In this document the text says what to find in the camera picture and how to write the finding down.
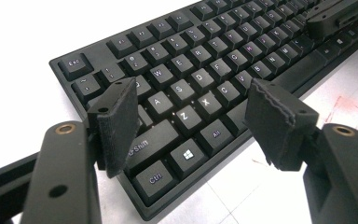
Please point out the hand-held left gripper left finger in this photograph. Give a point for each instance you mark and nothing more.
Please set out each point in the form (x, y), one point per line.
(118, 130)

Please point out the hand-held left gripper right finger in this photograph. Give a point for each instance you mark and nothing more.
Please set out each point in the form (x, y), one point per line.
(276, 130)

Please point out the black computer keyboard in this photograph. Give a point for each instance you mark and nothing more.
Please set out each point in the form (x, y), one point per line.
(199, 77)

